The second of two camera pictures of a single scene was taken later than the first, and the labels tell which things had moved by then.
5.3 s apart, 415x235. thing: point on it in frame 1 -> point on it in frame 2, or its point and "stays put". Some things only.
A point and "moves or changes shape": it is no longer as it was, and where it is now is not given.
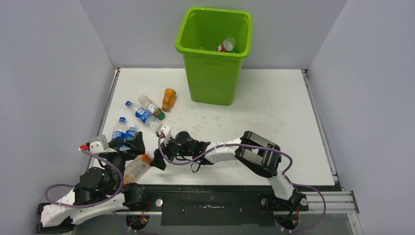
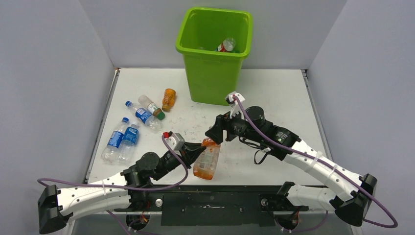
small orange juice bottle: [169, 99] stays put
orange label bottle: [134, 168] moves or changes shape
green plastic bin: [213, 77] stays put
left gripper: [136, 147] -> [195, 150]
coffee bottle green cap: [145, 102] stays put
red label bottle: [228, 45] stays put
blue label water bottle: [144, 115] stays put
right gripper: [158, 161] -> [216, 132]
